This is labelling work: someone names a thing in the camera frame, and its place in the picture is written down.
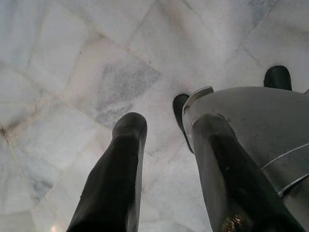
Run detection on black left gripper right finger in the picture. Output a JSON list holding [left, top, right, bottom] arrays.
[[192, 113, 307, 232]]

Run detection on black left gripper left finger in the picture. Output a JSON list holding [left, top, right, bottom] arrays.
[[66, 112, 148, 232]]

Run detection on black robot left foot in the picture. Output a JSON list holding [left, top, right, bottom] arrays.
[[172, 94, 195, 154]]

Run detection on black robot foot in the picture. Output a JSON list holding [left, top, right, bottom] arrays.
[[172, 94, 195, 154], [264, 65, 293, 91]]

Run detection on black robot right foot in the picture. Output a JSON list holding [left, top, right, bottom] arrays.
[[264, 65, 293, 91]]

